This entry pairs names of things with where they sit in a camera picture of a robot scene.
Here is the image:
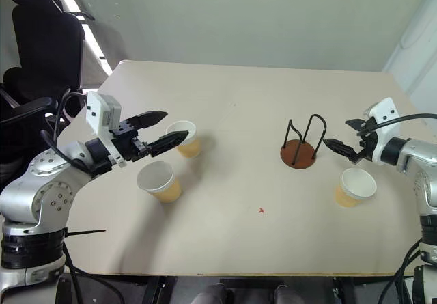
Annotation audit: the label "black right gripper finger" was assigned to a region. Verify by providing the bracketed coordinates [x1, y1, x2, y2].
[322, 138, 360, 159]
[345, 118, 369, 131]

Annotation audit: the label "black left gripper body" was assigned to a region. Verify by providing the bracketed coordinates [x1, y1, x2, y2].
[109, 118, 152, 163]

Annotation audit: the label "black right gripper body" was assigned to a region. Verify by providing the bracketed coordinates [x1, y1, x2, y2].
[349, 120, 379, 165]

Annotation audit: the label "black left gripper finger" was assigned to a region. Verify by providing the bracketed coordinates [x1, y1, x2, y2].
[128, 111, 169, 130]
[147, 130, 190, 158]

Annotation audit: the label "yellow paper cup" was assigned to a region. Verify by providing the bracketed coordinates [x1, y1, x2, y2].
[334, 167, 378, 209]
[136, 161, 183, 204]
[165, 120, 203, 159]

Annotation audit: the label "black office chair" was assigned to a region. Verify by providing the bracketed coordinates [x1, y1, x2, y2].
[0, 0, 97, 180]

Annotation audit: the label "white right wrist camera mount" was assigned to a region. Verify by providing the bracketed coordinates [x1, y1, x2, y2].
[361, 97, 401, 163]

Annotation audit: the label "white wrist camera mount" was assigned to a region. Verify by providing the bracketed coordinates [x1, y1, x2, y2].
[361, 97, 401, 163]
[85, 91, 126, 169]

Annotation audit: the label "brown base wire cup rack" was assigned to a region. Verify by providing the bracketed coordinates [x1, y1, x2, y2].
[279, 113, 328, 170]

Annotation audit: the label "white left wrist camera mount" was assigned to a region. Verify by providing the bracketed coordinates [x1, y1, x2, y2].
[85, 91, 126, 169]

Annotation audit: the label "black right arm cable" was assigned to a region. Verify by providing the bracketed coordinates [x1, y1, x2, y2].
[358, 113, 437, 137]

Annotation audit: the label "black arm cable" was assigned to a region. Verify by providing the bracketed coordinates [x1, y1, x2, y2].
[358, 113, 437, 137]
[40, 87, 90, 178]

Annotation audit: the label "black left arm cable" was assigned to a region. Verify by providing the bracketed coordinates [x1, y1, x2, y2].
[40, 87, 90, 178]

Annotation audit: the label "black cable tie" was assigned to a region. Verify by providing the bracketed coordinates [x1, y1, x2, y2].
[63, 228, 107, 238]

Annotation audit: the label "black cable under table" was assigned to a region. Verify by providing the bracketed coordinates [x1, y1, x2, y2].
[384, 238, 425, 304]
[62, 244, 126, 304]

